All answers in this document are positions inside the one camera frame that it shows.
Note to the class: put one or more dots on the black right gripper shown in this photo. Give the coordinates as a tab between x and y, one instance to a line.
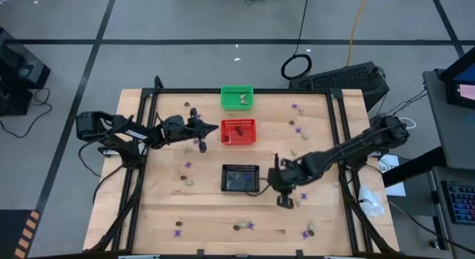
284	179

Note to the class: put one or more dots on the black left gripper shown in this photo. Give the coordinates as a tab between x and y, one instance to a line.
178	129

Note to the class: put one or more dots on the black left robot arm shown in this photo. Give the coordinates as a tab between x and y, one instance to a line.
130	134

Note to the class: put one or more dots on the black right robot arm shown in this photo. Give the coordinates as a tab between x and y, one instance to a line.
352	147

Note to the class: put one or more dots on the green plastic basket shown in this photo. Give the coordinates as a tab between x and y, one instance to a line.
230	103

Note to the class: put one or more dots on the red plastic basket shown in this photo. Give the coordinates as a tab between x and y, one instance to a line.
248	138

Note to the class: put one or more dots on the black plastic basket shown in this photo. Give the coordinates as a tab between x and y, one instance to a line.
234	183

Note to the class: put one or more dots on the white plastic bag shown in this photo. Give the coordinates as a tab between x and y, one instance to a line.
371	203

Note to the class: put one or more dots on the white paper sign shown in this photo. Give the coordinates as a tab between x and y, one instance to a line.
389	164

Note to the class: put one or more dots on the black computer case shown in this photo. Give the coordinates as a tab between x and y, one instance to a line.
345	79

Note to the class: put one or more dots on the backlit black keyboard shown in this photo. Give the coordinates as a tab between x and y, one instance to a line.
460	203

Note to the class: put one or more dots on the grey keyboard desk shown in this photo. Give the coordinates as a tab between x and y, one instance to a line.
460	240

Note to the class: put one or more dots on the black equipment case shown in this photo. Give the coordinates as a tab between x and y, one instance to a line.
18	73

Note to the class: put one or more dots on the black computer monitor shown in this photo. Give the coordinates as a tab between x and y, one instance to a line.
464	92

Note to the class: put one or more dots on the hazard striped black mat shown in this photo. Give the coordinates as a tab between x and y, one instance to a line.
11	233

